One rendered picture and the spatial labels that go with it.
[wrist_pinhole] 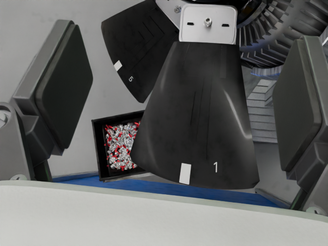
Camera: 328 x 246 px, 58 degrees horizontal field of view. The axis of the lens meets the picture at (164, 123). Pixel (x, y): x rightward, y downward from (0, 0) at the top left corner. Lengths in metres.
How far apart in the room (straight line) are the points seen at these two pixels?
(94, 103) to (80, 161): 0.35
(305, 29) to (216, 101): 0.21
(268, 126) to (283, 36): 1.09
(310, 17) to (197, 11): 0.19
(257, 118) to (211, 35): 1.14
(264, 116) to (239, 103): 1.15
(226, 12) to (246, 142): 0.21
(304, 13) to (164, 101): 0.27
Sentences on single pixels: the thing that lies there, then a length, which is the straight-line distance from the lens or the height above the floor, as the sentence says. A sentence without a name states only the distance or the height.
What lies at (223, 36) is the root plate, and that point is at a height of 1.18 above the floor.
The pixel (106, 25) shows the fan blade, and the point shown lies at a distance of 0.77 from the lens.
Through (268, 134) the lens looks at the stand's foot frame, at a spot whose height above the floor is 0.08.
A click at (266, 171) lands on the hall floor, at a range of 1.68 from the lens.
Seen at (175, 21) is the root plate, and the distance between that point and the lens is 0.62.
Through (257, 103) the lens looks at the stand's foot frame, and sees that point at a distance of 1.62.
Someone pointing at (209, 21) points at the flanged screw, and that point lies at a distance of 0.50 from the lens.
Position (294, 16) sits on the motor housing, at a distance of 0.56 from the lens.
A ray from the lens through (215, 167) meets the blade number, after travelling 0.47.
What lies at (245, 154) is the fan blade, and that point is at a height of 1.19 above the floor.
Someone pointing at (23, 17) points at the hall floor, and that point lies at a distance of 2.16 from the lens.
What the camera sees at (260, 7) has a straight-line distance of 0.55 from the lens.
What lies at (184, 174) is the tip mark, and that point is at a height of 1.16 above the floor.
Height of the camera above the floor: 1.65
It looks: 80 degrees down
